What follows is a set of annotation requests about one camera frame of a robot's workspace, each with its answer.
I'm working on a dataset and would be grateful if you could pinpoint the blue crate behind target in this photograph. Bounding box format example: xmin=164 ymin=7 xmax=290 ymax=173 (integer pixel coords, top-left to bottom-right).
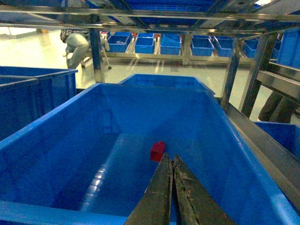
xmin=118 ymin=74 xmax=215 ymax=96

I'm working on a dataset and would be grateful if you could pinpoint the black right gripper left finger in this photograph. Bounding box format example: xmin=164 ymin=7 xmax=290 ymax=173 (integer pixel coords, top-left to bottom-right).
xmin=124 ymin=153 xmax=173 ymax=225

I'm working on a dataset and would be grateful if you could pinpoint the large blue target crate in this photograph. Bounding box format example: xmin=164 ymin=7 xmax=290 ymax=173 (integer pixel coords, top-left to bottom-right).
xmin=0 ymin=84 xmax=300 ymax=225

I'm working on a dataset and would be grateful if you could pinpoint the crouching person in plaid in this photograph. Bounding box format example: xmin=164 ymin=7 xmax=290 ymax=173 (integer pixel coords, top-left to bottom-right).
xmin=60 ymin=29 xmax=91 ymax=69

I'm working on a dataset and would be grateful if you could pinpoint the left far blue crate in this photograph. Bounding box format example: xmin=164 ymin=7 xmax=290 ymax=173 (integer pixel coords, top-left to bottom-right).
xmin=0 ymin=66 xmax=78 ymax=114

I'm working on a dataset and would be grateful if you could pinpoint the red toy block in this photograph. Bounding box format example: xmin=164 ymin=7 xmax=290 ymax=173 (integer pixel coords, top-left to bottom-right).
xmin=150 ymin=141 xmax=165 ymax=162

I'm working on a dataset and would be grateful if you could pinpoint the left near blue crate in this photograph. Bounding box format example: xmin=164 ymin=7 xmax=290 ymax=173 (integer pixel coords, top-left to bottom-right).
xmin=0 ymin=75 xmax=41 ymax=140

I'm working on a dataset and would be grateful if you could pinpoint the person in dark clothes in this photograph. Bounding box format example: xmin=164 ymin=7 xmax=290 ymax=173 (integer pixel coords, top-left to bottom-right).
xmin=258 ymin=91 xmax=300 ymax=123

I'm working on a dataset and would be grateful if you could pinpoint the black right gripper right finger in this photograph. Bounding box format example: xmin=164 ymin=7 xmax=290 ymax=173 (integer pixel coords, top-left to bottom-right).
xmin=173 ymin=154 xmax=235 ymax=225

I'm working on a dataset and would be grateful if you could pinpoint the blue crate on right rack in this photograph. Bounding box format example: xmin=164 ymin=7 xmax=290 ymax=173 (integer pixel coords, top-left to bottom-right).
xmin=255 ymin=121 xmax=300 ymax=159

